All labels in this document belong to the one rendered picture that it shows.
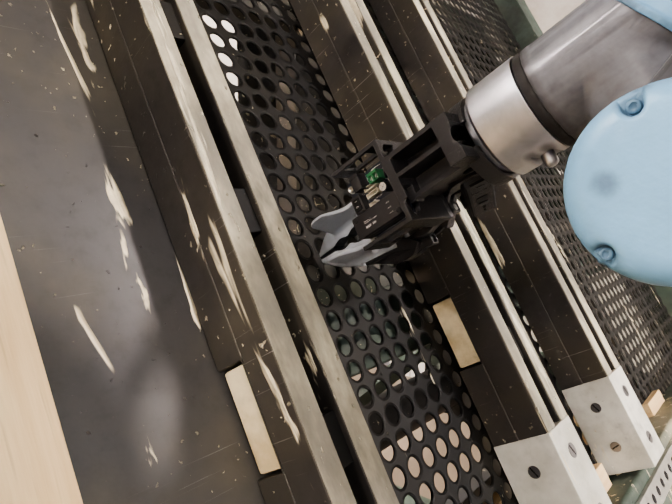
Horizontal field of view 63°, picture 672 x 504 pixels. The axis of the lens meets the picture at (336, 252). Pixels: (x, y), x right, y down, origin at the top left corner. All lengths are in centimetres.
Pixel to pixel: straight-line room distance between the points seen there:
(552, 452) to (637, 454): 24
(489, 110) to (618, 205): 19
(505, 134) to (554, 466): 38
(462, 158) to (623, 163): 18
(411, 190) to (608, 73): 15
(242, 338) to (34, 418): 14
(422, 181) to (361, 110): 30
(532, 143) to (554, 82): 4
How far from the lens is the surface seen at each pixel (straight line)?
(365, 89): 72
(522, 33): 169
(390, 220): 43
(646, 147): 22
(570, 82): 38
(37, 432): 37
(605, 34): 38
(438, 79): 92
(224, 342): 43
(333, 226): 52
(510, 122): 39
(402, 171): 41
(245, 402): 43
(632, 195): 22
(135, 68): 51
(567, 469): 66
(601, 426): 87
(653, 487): 89
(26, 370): 37
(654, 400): 117
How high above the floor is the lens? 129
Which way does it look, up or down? 7 degrees down
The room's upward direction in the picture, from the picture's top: straight up
